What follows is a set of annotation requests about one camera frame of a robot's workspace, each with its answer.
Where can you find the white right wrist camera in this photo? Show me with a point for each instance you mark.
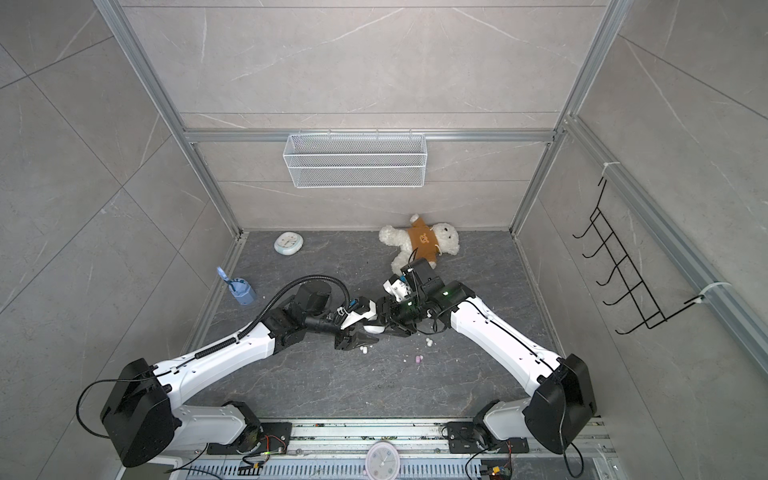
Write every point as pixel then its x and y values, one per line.
pixel 399 288

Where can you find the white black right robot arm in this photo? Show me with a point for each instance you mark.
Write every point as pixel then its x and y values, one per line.
pixel 560 398

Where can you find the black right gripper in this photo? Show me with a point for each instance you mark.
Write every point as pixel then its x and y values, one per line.
pixel 395 320

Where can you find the light blue round clock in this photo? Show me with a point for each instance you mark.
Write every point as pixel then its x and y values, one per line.
pixel 288 243

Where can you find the white teddy bear brown hoodie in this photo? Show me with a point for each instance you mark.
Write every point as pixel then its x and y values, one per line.
pixel 420 241

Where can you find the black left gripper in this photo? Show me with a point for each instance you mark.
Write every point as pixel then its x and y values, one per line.
pixel 355 341

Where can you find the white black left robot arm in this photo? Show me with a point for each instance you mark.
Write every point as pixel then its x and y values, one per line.
pixel 147 414

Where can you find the white wire mesh basket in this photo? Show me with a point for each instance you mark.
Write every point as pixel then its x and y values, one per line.
pixel 356 160

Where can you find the black wire hook rack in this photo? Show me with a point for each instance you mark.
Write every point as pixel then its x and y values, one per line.
pixel 625 272

